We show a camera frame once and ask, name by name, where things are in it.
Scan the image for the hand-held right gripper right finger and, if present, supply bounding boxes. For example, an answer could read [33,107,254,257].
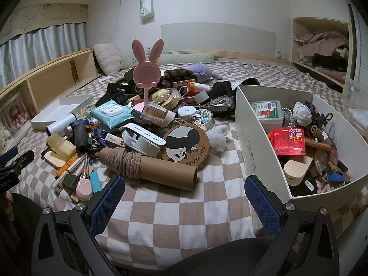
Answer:
[244,175,340,276]

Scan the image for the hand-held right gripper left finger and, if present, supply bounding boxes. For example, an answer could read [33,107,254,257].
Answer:
[31,175,126,276]

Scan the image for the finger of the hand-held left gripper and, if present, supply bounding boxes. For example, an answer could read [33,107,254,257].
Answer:
[0,150,35,176]
[0,147,18,164]

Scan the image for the blue lighter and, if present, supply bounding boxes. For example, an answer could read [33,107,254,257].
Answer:
[90,172,102,192]

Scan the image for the pink bottle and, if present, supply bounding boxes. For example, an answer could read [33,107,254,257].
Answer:
[75,178,94,202]

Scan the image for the white cardboard box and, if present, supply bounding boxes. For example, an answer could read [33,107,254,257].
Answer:
[234,84,368,238]

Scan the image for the beige wooden block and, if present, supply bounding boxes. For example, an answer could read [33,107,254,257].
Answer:
[44,150,68,170]

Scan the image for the framed picture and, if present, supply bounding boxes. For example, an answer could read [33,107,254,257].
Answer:
[0,92,31,147]

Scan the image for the makeup brush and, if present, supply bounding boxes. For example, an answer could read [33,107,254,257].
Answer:
[81,155,90,179]

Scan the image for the gold foil packet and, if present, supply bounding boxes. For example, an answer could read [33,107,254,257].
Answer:
[47,132,77,160]

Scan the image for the dark green small box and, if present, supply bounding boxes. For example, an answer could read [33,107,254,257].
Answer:
[63,175,78,189]

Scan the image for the white ruler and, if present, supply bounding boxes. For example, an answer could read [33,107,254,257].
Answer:
[52,157,87,193]

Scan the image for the orange utility knife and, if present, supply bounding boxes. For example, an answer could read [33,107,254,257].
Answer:
[56,154,80,179]

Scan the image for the white thermos bottle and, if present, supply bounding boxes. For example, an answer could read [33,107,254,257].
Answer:
[46,113,78,137]

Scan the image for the black cylinder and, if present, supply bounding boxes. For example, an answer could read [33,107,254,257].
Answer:
[75,125,88,153]

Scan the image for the small beige box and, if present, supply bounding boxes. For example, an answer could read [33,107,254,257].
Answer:
[102,132,125,148]

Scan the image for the white shallow tray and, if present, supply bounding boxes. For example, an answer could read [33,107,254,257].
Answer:
[30,94,95,130]

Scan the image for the cardboard tube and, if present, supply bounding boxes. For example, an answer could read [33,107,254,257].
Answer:
[99,147,199,192]

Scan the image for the red glove packet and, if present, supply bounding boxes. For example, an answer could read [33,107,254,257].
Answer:
[270,128,307,156]

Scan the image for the blue bottle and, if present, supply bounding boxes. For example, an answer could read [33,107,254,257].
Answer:
[67,118,90,130]

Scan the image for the white plush toy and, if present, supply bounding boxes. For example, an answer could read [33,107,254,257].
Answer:
[207,125,229,152]

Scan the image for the wooden stick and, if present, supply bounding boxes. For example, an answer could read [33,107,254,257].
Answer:
[305,136,332,152]

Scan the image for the rubber band bunch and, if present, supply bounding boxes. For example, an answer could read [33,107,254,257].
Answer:
[76,102,96,117]

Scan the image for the green white plastic box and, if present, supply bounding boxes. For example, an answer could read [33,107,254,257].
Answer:
[250,101,284,133]

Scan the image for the teal wet wipes pack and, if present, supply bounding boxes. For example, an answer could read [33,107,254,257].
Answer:
[89,100,134,129]

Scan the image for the wooden bedside shelf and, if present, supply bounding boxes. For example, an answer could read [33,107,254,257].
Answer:
[0,47,102,138]

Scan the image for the panda print cork coaster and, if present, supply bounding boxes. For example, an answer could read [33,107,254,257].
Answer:
[161,124,207,167]

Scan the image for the white crumpled ball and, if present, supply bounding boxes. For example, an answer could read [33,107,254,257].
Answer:
[293,102,313,124]

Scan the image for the clear box wooden sticks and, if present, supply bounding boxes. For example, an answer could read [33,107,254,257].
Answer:
[141,103,176,127]

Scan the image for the glossy black box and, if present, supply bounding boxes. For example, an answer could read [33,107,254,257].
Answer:
[95,92,127,106]

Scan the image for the floral fabric scrunchie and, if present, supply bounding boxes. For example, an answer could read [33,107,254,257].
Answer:
[188,111,215,130]

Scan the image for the dark yarn bundle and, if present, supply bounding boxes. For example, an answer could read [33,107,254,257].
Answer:
[305,101,334,127]

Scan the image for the clear plastic bag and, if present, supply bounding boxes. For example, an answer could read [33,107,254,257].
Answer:
[201,96,234,113]

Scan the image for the grey curtain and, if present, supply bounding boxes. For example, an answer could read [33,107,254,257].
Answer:
[0,21,87,88]

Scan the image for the black flat box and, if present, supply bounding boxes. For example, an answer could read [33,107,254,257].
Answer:
[106,83,127,94]

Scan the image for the white round jar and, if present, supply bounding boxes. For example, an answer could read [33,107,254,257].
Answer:
[177,106,198,120]

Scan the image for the gold round tin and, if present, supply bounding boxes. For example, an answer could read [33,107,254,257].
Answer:
[151,88,180,110]

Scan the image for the black cloth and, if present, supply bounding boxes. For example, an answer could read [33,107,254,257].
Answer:
[211,81,240,102]

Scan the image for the grey tape roll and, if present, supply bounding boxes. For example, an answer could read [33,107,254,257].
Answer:
[195,90,210,104]

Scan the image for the large black box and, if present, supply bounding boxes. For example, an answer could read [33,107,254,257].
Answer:
[124,69,144,92]

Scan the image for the white fluffy pillow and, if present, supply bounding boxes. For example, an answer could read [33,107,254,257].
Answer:
[93,43,123,75]

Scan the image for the orange white tube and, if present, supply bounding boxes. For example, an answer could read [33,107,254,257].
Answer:
[188,81,214,91]

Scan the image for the pink rabbit-ear mirror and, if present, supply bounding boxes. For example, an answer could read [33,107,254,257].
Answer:
[131,38,165,116]

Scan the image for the beige curtain valance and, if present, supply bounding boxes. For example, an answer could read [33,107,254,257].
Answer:
[0,3,88,46]

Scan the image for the brown fur item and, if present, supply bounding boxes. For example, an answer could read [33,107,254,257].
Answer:
[162,69,199,88]

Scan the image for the purple plush toy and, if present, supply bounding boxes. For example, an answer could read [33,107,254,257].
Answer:
[187,63,224,83]

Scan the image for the dark clothes pile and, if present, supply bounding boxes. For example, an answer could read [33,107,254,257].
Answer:
[312,44,350,73]

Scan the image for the wooden wardrobe shelf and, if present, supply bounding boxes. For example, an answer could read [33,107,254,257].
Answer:
[290,17,355,92]

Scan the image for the green long pillow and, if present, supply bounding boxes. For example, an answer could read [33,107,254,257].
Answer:
[121,53,219,70]

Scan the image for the white headboard panel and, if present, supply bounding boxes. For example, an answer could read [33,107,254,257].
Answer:
[160,23,277,56]

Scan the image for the pink clothes pile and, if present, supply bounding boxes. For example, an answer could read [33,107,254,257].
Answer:
[297,32,350,58]

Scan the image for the white sliding door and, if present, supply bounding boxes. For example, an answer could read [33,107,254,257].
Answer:
[345,3,368,98]

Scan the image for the white hanging bag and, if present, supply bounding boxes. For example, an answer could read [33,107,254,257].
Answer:
[139,0,153,25]

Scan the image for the jute rope coil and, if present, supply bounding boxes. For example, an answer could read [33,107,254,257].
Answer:
[105,147,143,179]

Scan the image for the pearl chain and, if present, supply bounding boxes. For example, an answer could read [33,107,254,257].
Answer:
[282,108,294,130]

